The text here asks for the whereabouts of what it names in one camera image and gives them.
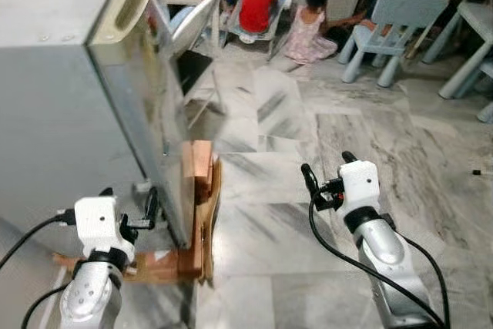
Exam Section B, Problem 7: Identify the grey fridge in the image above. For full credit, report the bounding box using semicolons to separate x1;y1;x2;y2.
0;0;149;222

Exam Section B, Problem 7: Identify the flat wooden base board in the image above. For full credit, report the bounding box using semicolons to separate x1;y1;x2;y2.
52;247;203;284

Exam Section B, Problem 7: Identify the upright wooden board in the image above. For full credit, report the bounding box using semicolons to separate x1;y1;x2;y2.
198;155;225;282

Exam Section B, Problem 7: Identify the orange brick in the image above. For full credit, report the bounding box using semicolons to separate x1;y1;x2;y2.
179;246;206;280
182;139;217;200

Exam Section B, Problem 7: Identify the light blue plastic stool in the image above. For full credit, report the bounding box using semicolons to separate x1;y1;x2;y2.
476;59;493;124

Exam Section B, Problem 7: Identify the child in pink dress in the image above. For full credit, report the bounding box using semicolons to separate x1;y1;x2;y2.
280;0;340;66

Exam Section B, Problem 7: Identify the child in red shirt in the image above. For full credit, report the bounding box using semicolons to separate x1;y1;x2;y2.
233;0;283;45

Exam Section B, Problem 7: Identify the white chair with black seat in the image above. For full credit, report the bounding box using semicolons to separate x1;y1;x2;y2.
169;0;229;126

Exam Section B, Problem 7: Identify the light blue plastic table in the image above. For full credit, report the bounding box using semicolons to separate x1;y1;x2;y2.
438;1;493;100

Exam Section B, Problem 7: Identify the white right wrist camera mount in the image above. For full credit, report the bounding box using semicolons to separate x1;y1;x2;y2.
339;161;381;218

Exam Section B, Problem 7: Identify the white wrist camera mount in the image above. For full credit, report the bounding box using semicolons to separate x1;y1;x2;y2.
73;196;138;251
339;161;381;218

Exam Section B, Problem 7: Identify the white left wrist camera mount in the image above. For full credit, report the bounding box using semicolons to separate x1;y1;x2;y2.
73;196;138;251

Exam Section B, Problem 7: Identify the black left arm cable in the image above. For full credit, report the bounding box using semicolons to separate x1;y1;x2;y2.
21;281;74;329
0;210;78;270

